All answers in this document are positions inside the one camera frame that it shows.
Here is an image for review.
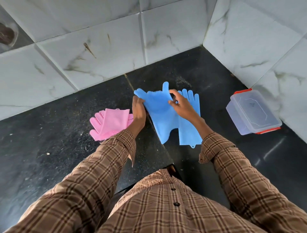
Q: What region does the person's left hand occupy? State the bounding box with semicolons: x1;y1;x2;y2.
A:
127;96;146;133

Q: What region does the person's right hand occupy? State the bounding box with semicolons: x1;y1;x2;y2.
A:
168;89;205;126

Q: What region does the blue bristled silicone glove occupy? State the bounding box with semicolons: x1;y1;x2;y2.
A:
134;81;181;145

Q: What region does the person's right forearm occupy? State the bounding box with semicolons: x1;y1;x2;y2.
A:
195;117;307;233

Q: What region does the person's left forearm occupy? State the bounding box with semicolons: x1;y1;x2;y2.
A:
4;124;145;233

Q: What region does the pink silicone glove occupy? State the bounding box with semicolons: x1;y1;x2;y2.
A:
99;108;131;141
90;110;134;141

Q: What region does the clear container with red clips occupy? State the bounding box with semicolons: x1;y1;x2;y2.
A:
226;88;283;136

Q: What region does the brown plaid shirt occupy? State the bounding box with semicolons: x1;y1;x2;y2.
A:
97;169;267;233

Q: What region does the round brown wall fixture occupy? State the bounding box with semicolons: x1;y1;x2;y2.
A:
0;22;19;50

